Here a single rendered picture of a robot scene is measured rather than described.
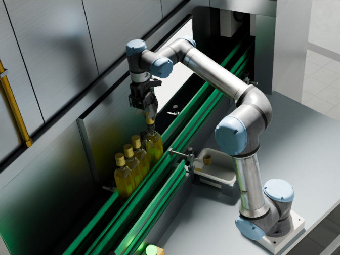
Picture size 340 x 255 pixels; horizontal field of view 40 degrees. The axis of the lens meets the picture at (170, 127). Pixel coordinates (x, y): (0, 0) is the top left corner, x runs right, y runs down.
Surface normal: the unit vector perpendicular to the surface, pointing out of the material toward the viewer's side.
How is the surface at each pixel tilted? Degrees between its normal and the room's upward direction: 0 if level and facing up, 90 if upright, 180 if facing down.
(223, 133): 84
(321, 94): 0
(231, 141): 84
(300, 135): 0
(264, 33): 90
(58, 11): 90
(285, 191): 7
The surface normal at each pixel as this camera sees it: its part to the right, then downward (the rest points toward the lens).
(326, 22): -0.75, 0.47
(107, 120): 0.87, 0.26
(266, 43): -0.49, 0.59
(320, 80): -0.09, -0.76
